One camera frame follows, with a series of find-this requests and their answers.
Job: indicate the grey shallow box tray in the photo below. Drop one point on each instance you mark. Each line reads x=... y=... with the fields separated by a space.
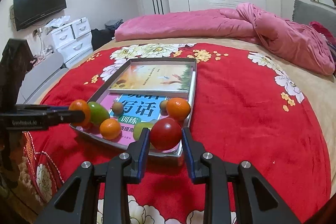
x=143 y=61

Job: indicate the grey headboard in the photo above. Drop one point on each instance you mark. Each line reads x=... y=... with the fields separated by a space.
x=305 y=13

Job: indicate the orange tangerine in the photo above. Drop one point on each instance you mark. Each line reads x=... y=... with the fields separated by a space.
x=110 y=129
x=81 y=105
x=178 y=108

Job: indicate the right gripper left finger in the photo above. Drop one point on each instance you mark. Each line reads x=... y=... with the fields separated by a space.
x=77 y=200

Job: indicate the red tomato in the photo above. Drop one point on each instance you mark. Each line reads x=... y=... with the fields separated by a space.
x=165 y=134

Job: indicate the large green mango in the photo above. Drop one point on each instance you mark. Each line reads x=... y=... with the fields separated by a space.
x=98 y=113

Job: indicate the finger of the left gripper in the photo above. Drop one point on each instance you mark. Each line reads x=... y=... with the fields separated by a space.
x=39 y=107
x=56 y=117

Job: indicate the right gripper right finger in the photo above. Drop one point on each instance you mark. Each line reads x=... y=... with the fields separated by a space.
x=256 y=201

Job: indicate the red floral blanket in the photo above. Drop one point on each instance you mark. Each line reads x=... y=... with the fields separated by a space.
x=246 y=108

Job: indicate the small brown longan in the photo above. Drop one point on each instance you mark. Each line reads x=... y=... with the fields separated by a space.
x=163 y=105

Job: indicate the sunflower cover book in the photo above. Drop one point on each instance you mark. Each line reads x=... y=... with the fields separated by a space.
x=155 y=79

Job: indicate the black wall television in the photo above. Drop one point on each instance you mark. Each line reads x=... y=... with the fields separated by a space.
x=28 y=12

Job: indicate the round green fruit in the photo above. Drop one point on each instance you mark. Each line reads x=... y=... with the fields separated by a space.
x=138 y=127

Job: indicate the pink Chinese workbook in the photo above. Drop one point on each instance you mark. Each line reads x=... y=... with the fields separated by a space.
x=137 y=108

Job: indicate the white drawer cabinet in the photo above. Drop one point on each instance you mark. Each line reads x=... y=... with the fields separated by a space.
x=73 y=41

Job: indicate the folded clothes pile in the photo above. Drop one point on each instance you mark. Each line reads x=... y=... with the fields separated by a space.
x=113 y=24

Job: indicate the pink quilt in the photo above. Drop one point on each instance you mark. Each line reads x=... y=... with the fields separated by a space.
x=299 y=44

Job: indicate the brown kiwi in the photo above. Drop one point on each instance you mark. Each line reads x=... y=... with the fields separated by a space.
x=117 y=108

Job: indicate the black bag on floor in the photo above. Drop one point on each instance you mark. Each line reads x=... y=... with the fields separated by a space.
x=101 y=37

